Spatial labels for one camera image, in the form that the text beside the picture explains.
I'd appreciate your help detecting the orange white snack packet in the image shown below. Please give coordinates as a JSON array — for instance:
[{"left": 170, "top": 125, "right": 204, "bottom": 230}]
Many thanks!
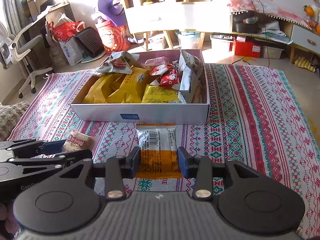
[{"left": 136, "top": 124, "right": 182, "bottom": 179}]

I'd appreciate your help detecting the large yellow pillow snack bag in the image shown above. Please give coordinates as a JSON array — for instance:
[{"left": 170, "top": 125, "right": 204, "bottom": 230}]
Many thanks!
[{"left": 83, "top": 74, "right": 126, "bottom": 103}]

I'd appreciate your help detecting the yellow logo snack bag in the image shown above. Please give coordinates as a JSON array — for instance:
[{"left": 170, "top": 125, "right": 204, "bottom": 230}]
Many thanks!
[{"left": 106, "top": 67, "right": 149, "bottom": 103}]

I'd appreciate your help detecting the white nut snack bag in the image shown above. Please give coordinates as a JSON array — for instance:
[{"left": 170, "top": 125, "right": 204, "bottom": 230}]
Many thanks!
[{"left": 178, "top": 49, "right": 203, "bottom": 104}]

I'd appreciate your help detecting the yellow snack packet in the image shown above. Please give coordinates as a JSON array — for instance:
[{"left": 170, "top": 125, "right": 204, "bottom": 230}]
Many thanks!
[{"left": 142, "top": 85, "right": 181, "bottom": 103}]

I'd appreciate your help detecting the red crinkled snack bag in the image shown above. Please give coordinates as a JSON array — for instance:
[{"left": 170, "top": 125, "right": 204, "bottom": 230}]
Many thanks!
[{"left": 150, "top": 63, "right": 181, "bottom": 90}]

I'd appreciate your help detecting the pink long snack packet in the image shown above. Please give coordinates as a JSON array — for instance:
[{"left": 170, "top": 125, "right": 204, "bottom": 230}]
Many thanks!
[{"left": 144, "top": 56, "right": 170, "bottom": 68}]

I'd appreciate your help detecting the white pecan kernel bag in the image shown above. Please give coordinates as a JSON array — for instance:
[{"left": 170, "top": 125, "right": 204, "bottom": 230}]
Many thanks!
[{"left": 92, "top": 51, "right": 140, "bottom": 76}]

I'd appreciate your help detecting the small brown cake packet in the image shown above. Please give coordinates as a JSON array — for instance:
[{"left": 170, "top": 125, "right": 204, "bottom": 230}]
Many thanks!
[{"left": 62, "top": 131, "right": 95, "bottom": 152}]

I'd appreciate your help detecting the patterned woven tablecloth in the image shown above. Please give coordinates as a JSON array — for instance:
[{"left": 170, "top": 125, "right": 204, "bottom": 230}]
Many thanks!
[{"left": 10, "top": 64, "right": 319, "bottom": 238}]

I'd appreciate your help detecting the white office chair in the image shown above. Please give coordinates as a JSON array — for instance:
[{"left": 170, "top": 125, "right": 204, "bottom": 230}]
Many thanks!
[{"left": 1, "top": 20, "right": 54, "bottom": 99}]

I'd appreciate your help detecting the pink cardboard box tray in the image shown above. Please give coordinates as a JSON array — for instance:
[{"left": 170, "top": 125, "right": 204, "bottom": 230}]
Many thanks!
[{"left": 71, "top": 49, "right": 210, "bottom": 125}]

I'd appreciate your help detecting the white paper shopping bag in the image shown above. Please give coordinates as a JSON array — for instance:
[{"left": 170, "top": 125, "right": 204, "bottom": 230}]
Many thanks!
[{"left": 59, "top": 37, "right": 85, "bottom": 66}]

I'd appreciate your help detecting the red plastic bag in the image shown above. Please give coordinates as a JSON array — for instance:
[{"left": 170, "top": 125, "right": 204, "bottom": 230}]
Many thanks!
[{"left": 49, "top": 21, "right": 85, "bottom": 42}]

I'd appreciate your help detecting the black space heater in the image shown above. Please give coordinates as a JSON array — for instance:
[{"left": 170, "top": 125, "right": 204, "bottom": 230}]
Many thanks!
[{"left": 74, "top": 27, "right": 104, "bottom": 58}]

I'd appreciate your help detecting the yellow bottle pack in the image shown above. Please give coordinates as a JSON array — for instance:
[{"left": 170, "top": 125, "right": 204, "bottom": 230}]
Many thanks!
[{"left": 294, "top": 56, "right": 316, "bottom": 73}]

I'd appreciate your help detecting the red cartoon bucket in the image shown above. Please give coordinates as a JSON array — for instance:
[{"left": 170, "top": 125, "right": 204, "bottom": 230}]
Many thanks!
[{"left": 95, "top": 20, "right": 130, "bottom": 56}]

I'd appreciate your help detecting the red box under console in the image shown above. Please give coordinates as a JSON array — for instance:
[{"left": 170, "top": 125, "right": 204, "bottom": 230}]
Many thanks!
[{"left": 232, "top": 40, "right": 261, "bottom": 58}]

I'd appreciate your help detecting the purple toy hat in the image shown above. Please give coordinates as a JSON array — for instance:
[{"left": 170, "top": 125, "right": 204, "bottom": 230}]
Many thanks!
[{"left": 98, "top": 0, "right": 127, "bottom": 27}]

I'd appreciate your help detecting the clear plastic storage bin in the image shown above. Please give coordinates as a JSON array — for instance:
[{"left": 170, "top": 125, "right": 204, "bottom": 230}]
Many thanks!
[{"left": 175, "top": 31, "right": 200, "bottom": 49}]

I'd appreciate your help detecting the low TV console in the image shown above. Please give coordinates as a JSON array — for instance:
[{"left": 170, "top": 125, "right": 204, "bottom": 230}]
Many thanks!
[{"left": 231, "top": 10, "right": 319, "bottom": 63}]

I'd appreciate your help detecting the orange fruit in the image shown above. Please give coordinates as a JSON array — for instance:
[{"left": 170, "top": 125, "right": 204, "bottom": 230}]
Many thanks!
[
  {"left": 316, "top": 24, "right": 320, "bottom": 34},
  {"left": 304, "top": 5, "right": 315, "bottom": 18}
]

